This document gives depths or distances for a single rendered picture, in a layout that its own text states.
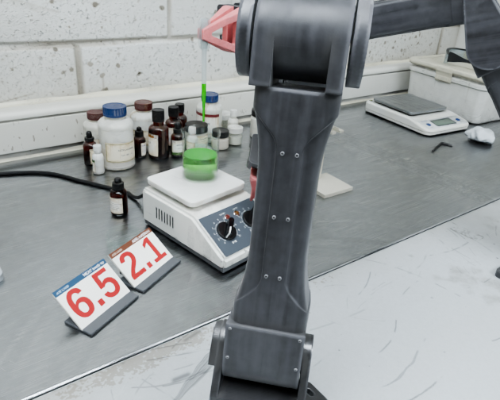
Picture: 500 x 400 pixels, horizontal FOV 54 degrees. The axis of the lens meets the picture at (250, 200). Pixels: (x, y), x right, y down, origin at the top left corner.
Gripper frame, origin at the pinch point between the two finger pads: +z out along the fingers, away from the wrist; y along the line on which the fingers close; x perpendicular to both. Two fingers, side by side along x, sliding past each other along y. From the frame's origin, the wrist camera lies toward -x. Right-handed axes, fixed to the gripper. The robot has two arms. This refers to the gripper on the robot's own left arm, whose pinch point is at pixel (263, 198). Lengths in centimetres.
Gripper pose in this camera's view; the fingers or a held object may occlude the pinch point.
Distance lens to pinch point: 78.3
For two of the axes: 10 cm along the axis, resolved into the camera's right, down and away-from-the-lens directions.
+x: -0.9, 7.2, -6.9
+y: -9.5, -2.8, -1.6
